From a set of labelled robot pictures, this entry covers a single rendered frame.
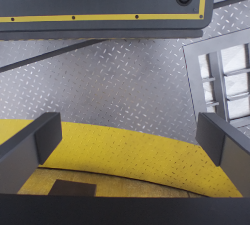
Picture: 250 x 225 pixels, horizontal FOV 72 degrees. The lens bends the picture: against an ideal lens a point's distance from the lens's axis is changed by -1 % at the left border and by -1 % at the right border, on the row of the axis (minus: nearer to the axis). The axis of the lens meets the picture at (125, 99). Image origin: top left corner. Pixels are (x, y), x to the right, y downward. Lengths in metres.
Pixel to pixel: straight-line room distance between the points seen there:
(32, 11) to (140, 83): 0.50
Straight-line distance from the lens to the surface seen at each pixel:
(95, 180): 0.99
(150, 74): 0.81
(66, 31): 0.51
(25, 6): 0.56
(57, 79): 0.88
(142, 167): 1.00
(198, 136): 0.17
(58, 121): 0.16
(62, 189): 0.65
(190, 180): 1.10
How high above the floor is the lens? 0.80
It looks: 74 degrees down
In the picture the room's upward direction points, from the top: 175 degrees counter-clockwise
